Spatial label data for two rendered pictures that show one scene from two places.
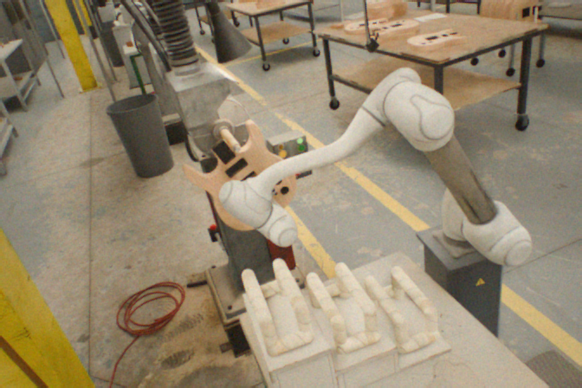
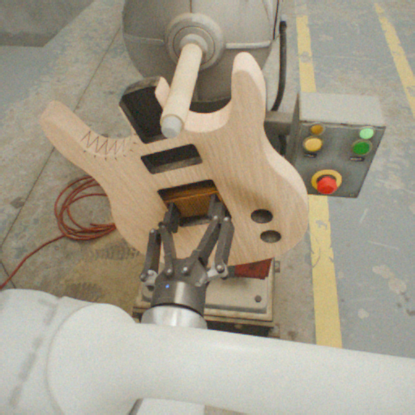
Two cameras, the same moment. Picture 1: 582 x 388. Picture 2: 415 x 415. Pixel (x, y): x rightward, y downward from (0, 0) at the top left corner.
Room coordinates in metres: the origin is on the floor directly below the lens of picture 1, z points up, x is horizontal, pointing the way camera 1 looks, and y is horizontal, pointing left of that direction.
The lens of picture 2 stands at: (1.20, -0.04, 1.58)
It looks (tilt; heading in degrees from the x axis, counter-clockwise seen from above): 49 degrees down; 22
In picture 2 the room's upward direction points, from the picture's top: straight up
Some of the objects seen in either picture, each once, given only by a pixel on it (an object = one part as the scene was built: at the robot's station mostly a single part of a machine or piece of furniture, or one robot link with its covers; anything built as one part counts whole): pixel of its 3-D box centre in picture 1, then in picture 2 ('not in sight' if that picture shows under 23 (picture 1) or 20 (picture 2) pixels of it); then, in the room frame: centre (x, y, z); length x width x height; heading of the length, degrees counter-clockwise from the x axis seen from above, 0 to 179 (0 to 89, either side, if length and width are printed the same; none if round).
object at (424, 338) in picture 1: (419, 340); not in sight; (0.80, -0.25, 0.96); 0.11 x 0.03 x 0.03; 103
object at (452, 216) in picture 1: (464, 208); not in sight; (1.45, -0.66, 0.87); 0.18 x 0.16 x 0.22; 10
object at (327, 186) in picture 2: not in sight; (326, 183); (1.83, -0.05, 0.97); 0.04 x 0.04 x 0.04; 16
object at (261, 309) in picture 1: (255, 296); not in sight; (0.82, 0.12, 1.20); 0.20 x 0.03 x 0.03; 12
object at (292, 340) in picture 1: (290, 341); not in sight; (0.73, 0.06, 1.12); 0.11 x 0.03 x 0.03; 103
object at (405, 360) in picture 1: (398, 323); not in sight; (0.89, -0.22, 0.94); 0.27 x 0.15 x 0.01; 13
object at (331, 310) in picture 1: (324, 299); not in sight; (0.85, -0.03, 1.12); 0.20 x 0.03 x 0.03; 12
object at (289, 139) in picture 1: (280, 158); (311, 136); (1.95, 0.01, 0.99); 0.24 x 0.21 x 0.26; 16
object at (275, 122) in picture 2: not in sight; (287, 123); (1.93, 0.06, 1.02); 0.19 x 0.04 x 0.04; 106
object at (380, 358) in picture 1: (345, 333); not in sight; (0.86, -0.07, 0.98); 0.27 x 0.16 x 0.09; 13
